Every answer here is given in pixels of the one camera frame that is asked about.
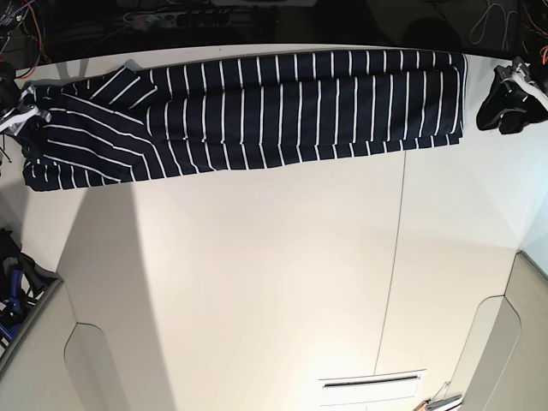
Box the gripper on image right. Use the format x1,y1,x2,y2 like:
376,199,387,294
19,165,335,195
476,57,547,134

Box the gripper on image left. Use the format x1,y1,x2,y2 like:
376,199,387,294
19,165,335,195
1,62,51,137

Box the navy white striped T-shirt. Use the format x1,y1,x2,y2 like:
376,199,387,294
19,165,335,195
21,50,468,192

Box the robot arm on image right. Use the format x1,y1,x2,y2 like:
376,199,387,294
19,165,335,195
476,1,547,134

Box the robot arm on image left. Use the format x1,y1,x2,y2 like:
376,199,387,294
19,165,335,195
1,1,50,139

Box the tools at bottom edge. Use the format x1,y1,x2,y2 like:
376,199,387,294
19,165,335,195
414,382,463,411

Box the black cable ties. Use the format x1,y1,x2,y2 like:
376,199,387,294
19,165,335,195
0,134,13,164

